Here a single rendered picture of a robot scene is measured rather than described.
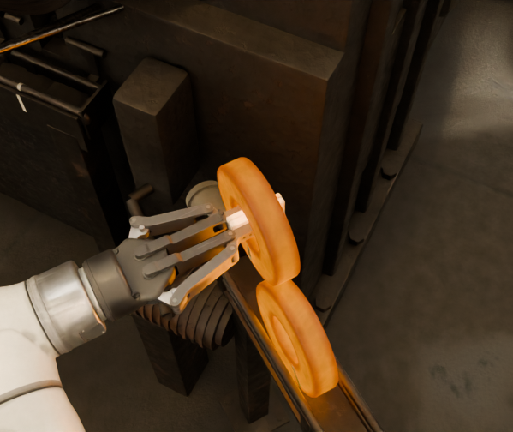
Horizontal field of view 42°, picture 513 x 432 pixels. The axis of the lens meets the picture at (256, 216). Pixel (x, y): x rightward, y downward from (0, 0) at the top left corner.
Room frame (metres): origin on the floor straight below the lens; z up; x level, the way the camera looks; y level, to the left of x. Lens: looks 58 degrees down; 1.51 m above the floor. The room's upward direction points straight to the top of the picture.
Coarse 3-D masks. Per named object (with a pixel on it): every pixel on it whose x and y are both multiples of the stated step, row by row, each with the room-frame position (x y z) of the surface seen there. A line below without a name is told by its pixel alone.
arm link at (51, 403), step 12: (24, 396) 0.19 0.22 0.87; (36, 396) 0.19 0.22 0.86; (48, 396) 0.19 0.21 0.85; (60, 396) 0.20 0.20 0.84; (0, 408) 0.18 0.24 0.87; (12, 408) 0.18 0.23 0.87; (24, 408) 0.18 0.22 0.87; (36, 408) 0.18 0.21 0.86; (48, 408) 0.18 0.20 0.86; (60, 408) 0.18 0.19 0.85; (72, 408) 0.19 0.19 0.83; (0, 420) 0.17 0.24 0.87; (12, 420) 0.17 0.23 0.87; (24, 420) 0.17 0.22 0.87; (36, 420) 0.17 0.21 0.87; (48, 420) 0.17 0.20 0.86; (60, 420) 0.17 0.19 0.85; (72, 420) 0.18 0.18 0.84
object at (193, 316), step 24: (216, 288) 0.47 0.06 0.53; (144, 312) 0.45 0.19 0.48; (192, 312) 0.43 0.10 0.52; (216, 312) 0.43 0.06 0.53; (144, 336) 0.47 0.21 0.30; (168, 336) 0.44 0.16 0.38; (192, 336) 0.40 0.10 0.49; (216, 336) 0.40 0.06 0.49; (168, 360) 0.45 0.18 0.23; (192, 360) 0.48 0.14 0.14; (168, 384) 0.46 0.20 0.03; (192, 384) 0.47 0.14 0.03
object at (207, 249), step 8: (224, 232) 0.38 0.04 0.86; (232, 232) 0.38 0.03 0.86; (208, 240) 0.37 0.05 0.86; (216, 240) 0.37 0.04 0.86; (224, 240) 0.37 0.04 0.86; (192, 248) 0.36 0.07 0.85; (200, 248) 0.36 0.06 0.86; (208, 248) 0.36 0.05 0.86; (216, 248) 0.36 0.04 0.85; (224, 248) 0.37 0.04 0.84; (168, 256) 0.35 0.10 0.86; (176, 256) 0.35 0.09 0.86; (184, 256) 0.35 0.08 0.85; (192, 256) 0.35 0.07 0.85; (200, 256) 0.35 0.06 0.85; (208, 256) 0.36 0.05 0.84; (152, 264) 0.34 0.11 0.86; (160, 264) 0.34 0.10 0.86; (168, 264) 0.34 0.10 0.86; (176, 264) 0.34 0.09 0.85; (184, 264) 0.35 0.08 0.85; (192, 264) 0.35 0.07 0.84; (144, 272) 0.33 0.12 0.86; (152, 272) 0.33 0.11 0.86; (160, 272) 0.33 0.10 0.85; (176, 272) 0.34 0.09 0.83; (184, 272) 0.34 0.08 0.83
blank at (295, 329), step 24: (264, 288) 0.35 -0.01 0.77; (288, 288) 0.34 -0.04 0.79; (264, 312) 0.35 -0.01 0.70; (288, 312) 0.31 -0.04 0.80; (312, 312) 0.31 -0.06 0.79; (288, 336) 0.32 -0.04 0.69; (312, 336) 0.28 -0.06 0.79; (288, 360) 0.29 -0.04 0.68; (312, 360) 0.26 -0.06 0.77; (312, 384) 0.24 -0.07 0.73; (336, 384) 0.25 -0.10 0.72
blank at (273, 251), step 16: (240, 160) 0.46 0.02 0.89; (224, 176) 0.44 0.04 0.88; (240, 176) 0.42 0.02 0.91; (256, 176) 0.42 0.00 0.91; (224, 192) 0.45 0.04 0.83; (240, 192) 0.40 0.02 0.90; (256, 192) 0.40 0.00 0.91; (272, 192) 0.40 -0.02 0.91; (256, 208) 0.38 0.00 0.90; (272, 208) 0.38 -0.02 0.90; (256, 224) 0.37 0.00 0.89; (272, 224) 0.37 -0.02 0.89; (288, 224) 0.37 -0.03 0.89; (256, 240) 0.37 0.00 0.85; (272, 240) 0.36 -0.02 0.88; (288, 240) 0.36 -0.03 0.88; (256, 256) 0.38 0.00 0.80; (272, 256) 0.34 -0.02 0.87; (288, 256) 0.35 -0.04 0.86; (272, 272) 0.34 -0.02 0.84; (288, 272) 0.34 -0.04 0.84
